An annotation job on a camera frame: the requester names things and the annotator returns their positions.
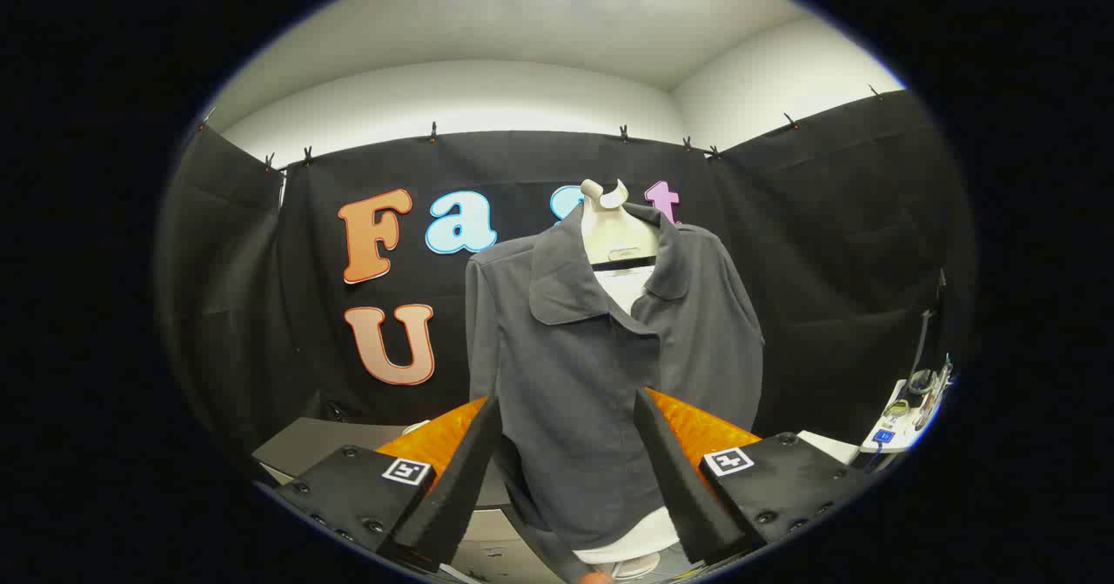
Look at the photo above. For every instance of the row of backdrop clips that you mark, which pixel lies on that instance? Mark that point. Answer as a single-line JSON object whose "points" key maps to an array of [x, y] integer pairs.
{"points": [[432, 134]]}

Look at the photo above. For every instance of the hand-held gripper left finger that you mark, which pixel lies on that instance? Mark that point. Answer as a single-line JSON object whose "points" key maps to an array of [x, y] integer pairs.
{"points": [[461, 479]]}

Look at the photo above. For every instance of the white mannequin torso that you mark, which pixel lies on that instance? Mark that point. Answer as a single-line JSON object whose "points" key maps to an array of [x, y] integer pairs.
{"points": [[618, 227]]}

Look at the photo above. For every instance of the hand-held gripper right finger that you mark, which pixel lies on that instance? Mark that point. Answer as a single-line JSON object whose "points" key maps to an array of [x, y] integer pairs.
{"points": [[683, 479]]}

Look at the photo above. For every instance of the grey button shirt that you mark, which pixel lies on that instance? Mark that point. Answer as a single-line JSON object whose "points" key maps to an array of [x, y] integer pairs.
{"points": [[566, 375]]}

